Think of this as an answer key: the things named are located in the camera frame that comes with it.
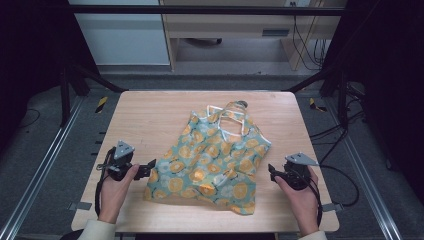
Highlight grey metal bracket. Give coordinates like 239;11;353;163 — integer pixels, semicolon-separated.
67;201;93;212
321;202;345;213

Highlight person's right hand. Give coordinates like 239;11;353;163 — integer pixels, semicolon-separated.
274;165;322;236

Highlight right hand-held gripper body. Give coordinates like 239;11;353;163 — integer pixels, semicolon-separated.
280;152;320;192

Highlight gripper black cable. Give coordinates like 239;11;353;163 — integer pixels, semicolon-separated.
94;148;116;218
308;164;361;228

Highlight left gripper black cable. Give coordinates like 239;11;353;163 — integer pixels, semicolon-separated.
94;148;116;218

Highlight aluminium rail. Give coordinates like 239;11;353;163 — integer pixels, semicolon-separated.
323;99;405;240
0;96;85;240

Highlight hanging black desk cables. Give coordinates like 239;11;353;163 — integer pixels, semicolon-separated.
290;1;330;72

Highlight black horizontal frame bar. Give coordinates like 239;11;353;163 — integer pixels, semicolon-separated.
68;4;346;17

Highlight white cabinet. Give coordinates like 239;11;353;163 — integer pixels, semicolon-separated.
68;0;171;66

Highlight light wooden desk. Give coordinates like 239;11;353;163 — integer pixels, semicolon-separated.
159;0;348;72

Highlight black metal stand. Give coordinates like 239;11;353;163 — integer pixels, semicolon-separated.
59;63;128;128
285;66;352;130

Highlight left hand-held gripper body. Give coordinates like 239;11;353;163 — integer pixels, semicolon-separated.
97;140;142;183

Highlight person's left hand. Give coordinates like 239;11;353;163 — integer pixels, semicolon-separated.
98;163;141;224

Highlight black curtain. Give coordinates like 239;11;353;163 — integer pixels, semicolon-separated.
319;0;424;198
0;0;101;154

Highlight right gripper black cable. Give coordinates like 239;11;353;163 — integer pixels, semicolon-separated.
308;164;361;228

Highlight yellow-black tape strip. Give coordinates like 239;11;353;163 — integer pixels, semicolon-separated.
95;96;109;115
308;97;328;113

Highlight black floor cables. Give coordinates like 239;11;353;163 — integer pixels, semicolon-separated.
309;83;366;164

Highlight thin black floor cable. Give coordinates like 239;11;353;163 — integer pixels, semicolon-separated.
19;107;42;130

